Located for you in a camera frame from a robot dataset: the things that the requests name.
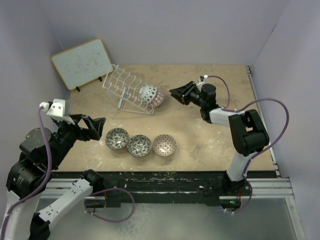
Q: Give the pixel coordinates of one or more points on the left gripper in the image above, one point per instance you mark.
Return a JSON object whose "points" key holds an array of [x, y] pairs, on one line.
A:
{"points": [[95, 126]]}

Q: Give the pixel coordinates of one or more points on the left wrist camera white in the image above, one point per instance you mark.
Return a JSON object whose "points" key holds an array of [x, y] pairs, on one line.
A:
{"points": [[56, 108]]}

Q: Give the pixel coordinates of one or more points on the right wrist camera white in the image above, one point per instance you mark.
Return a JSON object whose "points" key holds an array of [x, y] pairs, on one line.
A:
{"points": [[202, 80]]}

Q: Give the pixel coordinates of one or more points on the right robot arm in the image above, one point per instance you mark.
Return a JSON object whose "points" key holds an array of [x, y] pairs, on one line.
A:
{"points": [[249, 136]]}

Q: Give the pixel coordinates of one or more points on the white wire dish rack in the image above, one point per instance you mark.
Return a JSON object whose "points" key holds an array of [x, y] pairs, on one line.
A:
{"points": [[123, 88]]}

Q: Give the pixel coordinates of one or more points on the yellow framed whiteboard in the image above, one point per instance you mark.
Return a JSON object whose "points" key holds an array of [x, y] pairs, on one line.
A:
{"points": [[82, 64]]}

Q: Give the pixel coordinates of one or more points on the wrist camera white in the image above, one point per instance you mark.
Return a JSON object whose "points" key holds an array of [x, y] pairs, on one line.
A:
{"points": [[202, 80], [56, 108]]}

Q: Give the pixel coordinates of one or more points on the red patterned bowl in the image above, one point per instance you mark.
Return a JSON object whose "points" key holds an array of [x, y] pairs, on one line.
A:
{"points": [[157, 100]]}

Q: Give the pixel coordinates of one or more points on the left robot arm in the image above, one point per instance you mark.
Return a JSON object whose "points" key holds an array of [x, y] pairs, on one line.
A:
{"points": [[42, 151]]}

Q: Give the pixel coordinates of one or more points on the grey leaf bowl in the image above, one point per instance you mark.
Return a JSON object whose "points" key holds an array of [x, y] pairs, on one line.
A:
{"points": [[139, 146], [116, 138]]}

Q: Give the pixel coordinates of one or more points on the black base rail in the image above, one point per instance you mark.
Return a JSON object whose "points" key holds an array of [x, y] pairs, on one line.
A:
{"points": [[212, 188]]}

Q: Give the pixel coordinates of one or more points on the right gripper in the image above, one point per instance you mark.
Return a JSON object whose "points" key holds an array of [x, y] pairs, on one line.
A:
{"points": [[182, 92]]}

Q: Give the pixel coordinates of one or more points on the brown patterned bowl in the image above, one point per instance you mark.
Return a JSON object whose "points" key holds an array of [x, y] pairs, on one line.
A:
{"points": [[164, 145]]}

